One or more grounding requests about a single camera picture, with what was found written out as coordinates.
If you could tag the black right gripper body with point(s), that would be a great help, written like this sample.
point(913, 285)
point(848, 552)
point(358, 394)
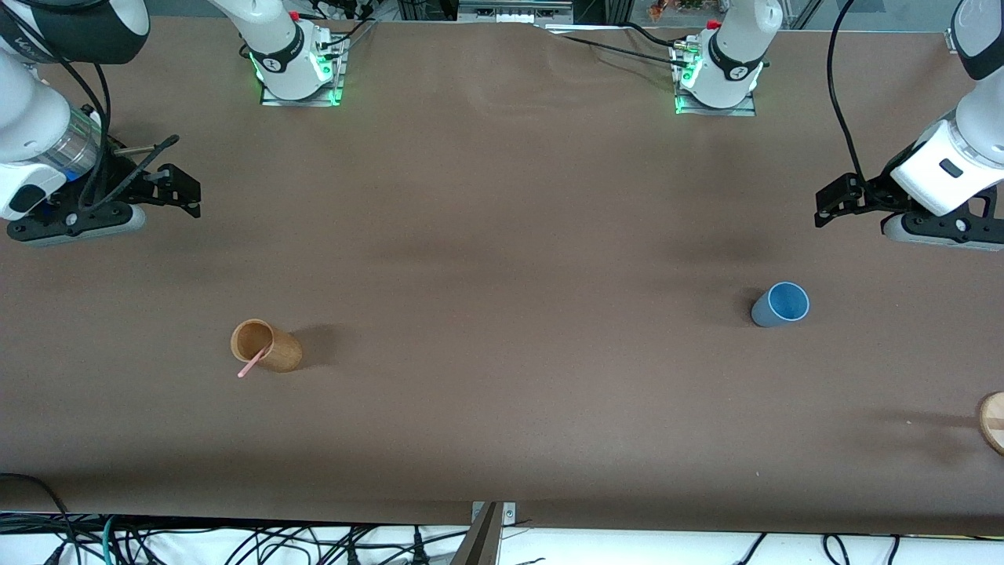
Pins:
point(123, 181)

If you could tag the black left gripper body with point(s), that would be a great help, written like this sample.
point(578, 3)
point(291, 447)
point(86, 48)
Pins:
point(876, 194)

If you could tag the blue plastic cup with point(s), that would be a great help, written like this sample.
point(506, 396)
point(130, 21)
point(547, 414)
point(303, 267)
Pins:
point(765, 314)

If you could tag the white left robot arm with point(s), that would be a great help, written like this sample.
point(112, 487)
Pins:
point(941, 169)

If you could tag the brown wooden cup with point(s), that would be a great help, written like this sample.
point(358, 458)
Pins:
point(286, 355)

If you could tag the orange green background item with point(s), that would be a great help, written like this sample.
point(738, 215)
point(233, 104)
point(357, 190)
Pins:
point(674, 8)

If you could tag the round wooden board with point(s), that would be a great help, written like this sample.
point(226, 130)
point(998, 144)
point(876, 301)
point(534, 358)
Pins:
point(994, 424)

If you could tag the grey metal equipment box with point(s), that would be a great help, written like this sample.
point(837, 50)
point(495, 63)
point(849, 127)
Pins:
point(514, 9)

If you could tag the dark slanted metal bar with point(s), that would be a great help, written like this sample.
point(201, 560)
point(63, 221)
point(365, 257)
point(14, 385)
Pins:
point(480, 541)

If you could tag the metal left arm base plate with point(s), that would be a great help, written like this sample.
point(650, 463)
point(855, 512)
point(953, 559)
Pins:
point(745, 111)

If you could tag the aluminium frame bracket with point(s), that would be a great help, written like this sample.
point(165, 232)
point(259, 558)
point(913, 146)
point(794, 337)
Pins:
point(952, 41)

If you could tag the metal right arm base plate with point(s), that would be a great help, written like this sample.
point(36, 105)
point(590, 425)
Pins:
point(336, 88)

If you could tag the silver table edge bracket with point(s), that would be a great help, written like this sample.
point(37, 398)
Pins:
point(508, 514)

